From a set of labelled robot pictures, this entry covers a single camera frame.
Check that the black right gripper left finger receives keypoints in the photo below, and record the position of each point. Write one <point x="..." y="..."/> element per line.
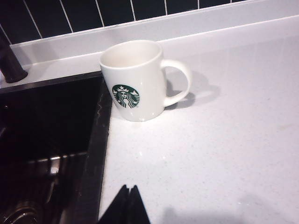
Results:
<point x="116" y="207"/>

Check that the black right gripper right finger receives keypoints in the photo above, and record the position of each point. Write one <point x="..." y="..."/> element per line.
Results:
<point x="139" y="207"/>

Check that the white Starbucks logo mug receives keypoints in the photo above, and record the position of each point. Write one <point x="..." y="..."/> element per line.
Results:
<point x="135" y="79"/>

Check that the black sink basin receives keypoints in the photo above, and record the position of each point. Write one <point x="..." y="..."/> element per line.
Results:
<point x="46" y="130"/>

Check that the dark metal faucet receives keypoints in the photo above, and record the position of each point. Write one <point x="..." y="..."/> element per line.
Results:
<point x="9" y="63"/>

